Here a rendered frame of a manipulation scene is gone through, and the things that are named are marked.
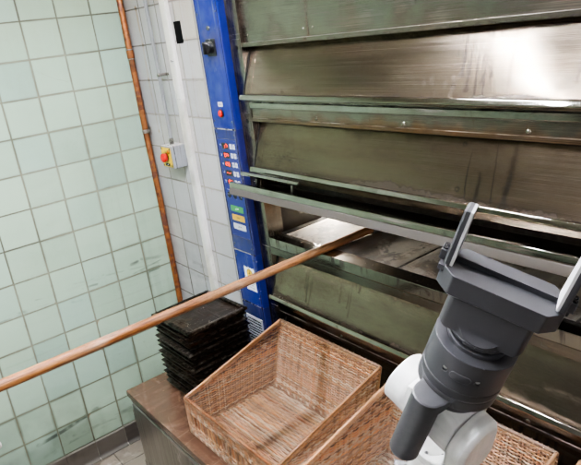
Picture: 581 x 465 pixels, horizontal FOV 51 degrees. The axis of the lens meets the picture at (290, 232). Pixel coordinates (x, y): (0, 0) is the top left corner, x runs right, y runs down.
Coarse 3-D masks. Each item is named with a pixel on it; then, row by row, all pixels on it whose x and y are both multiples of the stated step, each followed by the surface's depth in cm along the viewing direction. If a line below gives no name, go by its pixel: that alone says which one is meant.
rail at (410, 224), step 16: (256, 192) 205; (272, 192) 198; (336, 208) 175; (352, 208) 170; (400, 224) 156; (416, 224) 152; (432, 224) 150; (480, 240) 138; (496, 240) 134; (544, 256) 126; (560, 256) 123; (576, 256) 121
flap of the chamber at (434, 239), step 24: (240, 192) 213; (288, 192) 210; (312, 192) 211; (336, 216) 175; (408, 216) 171; (432, 216) 172; (432, 240) 148; (528, 240) 144; (552, 240) 145; (528, 264) 129; (552, 264) 125
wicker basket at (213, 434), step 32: (256, 352) 235; (288, 352) 237; (320, 352) 222; (352, 352) 209; (256, 384) 238; (288, 384) 238; (352, 384) 209; (192, 416) 218; (224, 416) 228; (256, 416) 225; (288, 416) 222; (320, 416) 220; (224, 448) 204; (256, 448) 208; (288, 448) 206
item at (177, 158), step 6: (162, 144) 270; (168, 144) 269; (174, 144) 266; (180, 144) 265; (162, 150) 268; (174, 150) 263; (180, 150) 265; (168, 156) 266; (174, 156) 264; (180, 156) 266; (168, 162) 268; (174, 162) 264; (180, 162) 266; (186, 162) 268; (174, 168) 265
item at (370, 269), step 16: (272, 240) 233; (288, 240) 228; (304, 240) 226; (320, 256) 212; (336, 256) 206; (352, 256) 205; (352, 272) 200; (368, 272) 194; (384, 272) 189; (400, 272) 188; (400, 288) 184; (416, 288) 179; (432, 288) 174; (544, 336) 149; (560, 336) 145; (576, 336) 142
